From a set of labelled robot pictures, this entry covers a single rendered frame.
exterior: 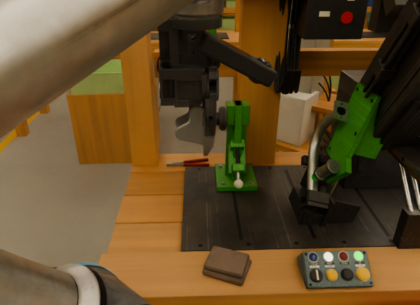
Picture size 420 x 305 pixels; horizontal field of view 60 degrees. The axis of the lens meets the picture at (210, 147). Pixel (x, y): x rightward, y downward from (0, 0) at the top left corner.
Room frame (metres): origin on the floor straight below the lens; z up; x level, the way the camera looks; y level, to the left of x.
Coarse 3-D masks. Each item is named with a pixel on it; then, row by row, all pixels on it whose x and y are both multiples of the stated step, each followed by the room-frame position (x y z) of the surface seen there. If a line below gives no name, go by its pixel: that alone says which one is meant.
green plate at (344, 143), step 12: (360, 84) 0.90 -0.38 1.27; (360, 96) 0.87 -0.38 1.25; (372, 96) 0.82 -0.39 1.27; (360, 108) 0.85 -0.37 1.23; (372, 108) 0.80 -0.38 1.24; (348, 120) 0.87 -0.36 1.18; (360, 120) 0.82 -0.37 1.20; (372, 120) 0.81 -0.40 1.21; (336, 132) 0.90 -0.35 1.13; (348, 132) 0.84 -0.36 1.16; (360, 132) 0.80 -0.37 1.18; (372, 132) 0.81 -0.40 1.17; (336, 144) 0.87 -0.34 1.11; (348, 144) 0.82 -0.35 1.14; (360, 144) 0.81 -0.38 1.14; (372, 144) 0.81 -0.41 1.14; (336, 156) 0.85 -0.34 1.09; (348, 156) 0.80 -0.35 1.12; (372, 156) 0.81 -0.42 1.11
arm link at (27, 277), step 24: (0, 264) 0.25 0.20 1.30; (24, 264) 0.28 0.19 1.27; (72, 264) 0.35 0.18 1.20; (96, 264) 0.40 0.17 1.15; (0, 288) 0.24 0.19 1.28; (24, 288) 0.25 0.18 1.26; (48, 288) 0.27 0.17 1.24; (72, 288) 0.30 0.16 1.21; (96, 288) 0.31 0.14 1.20; (120, 288) 0.35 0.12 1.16
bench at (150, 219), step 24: (144, 168) 1.14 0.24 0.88; (168, 168) 1.14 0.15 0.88; (144, 192) 0.98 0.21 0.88; (168, 192) 0.98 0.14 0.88; (120, 216) 0.86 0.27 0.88; (144, 216) 0.86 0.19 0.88; (168, 216) 0.86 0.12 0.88; (120, 240) 0.75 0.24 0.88; (144, 240) 0.75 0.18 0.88; (168, 240) 0.75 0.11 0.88
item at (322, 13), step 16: (304, 0) 1.10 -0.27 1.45; (320, 0) 1.07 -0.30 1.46; (336, 0) 1.07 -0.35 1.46; (352, 0) 1.07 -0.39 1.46; (368, 0) 1.07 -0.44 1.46; (304, 16) 1.08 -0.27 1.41; (320, 16) 1.07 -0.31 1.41; (336, 16) 1.07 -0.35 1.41; (352, 16) 1.07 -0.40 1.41; (304, 32) 1.07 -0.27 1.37; (320, 32) 1.07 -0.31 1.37; (336, 32) 1.07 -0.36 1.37; (352, 32) 1.07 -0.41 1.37
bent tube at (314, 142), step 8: (336, 104) 0.90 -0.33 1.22; (344, 104) 0.90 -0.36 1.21; (336, 112) 0.88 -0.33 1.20; (344, 112) 0.89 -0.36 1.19; (320, 120) 0.95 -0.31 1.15; (328, 120) 0.91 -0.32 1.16; (336, 120) 0.87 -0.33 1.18; (344, 120) 0.87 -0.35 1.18; (320, 128) 0.94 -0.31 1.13; (312, 136) 0.95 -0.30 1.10; (320, 136) 0.94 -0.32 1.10; (312, 144) 0.94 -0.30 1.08; (312, 152) 0.92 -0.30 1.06; (312, 160) 0.90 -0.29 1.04; (312, 168) 0.88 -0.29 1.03; (312, 184) 0.85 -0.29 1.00
